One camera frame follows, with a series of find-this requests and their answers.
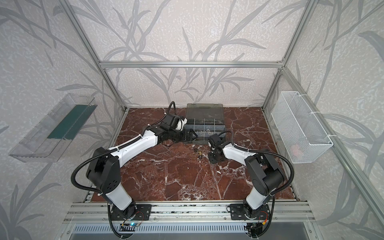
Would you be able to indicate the white wire mesh basket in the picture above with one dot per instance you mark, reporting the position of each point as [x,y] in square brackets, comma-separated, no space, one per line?
[303,136]

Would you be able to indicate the aluminium back crossbar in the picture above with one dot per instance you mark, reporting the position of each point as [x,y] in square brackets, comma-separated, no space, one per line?
[189,64]

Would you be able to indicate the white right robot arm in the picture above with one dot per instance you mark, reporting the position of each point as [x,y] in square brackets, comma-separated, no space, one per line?
[265,173]

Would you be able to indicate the aluminium frame post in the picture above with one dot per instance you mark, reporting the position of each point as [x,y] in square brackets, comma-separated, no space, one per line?
[306,16]

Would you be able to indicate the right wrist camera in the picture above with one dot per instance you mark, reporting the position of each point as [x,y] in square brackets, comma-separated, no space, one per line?
[215,140]

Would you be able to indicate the aluminium front rail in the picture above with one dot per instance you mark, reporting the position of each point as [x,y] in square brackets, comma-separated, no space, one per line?
[190,212]

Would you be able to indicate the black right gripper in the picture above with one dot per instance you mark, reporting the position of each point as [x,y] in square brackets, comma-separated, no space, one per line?
[214,152]

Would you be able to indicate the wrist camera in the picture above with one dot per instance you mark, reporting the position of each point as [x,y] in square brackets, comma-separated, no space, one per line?
[173,122]
[215,140]

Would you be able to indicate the clear plastic wall tray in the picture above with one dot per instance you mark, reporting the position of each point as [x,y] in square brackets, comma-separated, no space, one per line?
[50,138]

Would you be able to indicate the grey plastic organizer box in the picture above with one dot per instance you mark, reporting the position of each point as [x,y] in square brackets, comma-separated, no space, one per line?
[205,120]

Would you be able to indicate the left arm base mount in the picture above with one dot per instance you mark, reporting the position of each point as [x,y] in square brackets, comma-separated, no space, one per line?
[136,212]

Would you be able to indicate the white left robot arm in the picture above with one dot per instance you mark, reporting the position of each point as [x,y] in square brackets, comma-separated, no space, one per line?
[104,172]

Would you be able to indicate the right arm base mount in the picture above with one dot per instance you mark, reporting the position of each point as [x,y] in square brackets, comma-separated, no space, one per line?
[243,212]

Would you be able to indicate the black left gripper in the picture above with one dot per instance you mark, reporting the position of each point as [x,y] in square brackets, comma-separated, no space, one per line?
[186,134]

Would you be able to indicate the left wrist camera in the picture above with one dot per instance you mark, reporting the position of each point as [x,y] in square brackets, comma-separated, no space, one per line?
[173,122]

